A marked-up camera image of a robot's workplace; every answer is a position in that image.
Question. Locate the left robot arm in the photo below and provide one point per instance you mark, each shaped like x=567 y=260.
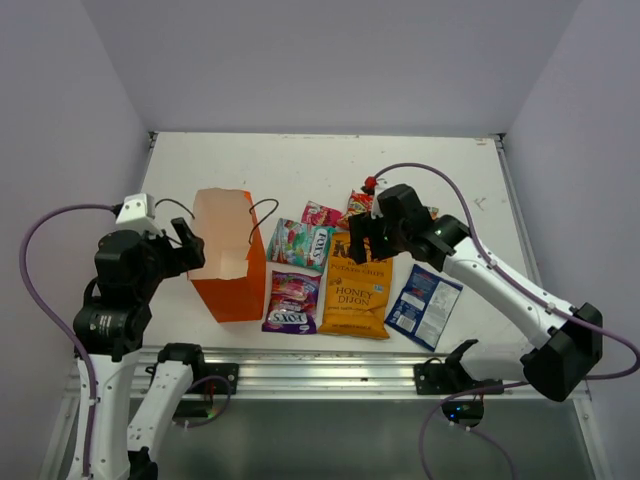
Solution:
x=112 y=444

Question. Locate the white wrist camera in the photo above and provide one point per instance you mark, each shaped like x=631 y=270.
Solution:
x=374 y=185
x=138 y=214

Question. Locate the pink candy packet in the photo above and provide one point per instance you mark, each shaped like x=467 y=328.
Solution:
x=319 y=215

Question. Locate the black base bracket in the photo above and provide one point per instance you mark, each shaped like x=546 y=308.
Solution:
x=434 y=377
x=216 y=378

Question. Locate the teal Fox's candy bag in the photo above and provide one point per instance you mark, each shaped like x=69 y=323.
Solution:
x=300 y=245

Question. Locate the blue chips bag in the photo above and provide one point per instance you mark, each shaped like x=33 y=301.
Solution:
x=423 y=307

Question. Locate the orange paper bag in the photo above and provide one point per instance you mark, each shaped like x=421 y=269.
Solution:
x=232 y=283

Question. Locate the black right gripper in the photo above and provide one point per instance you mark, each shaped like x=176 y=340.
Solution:
x=361 y=226

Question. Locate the red nuts snack packet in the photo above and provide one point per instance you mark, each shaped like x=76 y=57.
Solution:
x=358 y=202

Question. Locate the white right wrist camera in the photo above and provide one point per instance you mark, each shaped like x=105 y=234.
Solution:
x=374 y=185

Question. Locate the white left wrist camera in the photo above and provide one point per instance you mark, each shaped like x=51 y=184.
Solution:
x=138 y=214

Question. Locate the black left base bracket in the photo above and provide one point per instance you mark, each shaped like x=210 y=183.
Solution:
x=216 y=378

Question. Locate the aluminium mounting rail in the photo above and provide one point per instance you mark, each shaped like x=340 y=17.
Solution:
x=265 y=375

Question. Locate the black right base bracket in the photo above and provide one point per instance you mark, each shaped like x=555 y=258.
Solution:
x=434 y=377

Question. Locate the yellow potato chips bag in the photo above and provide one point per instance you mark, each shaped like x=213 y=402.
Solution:
x=356 y=295

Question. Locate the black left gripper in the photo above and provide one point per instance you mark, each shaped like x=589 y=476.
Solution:
x=188 y=255

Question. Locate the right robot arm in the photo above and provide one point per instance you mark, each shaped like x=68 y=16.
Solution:
x=561 y=343

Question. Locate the purple Fox's candy bag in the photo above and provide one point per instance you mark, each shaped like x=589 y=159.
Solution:
x=293 y=303

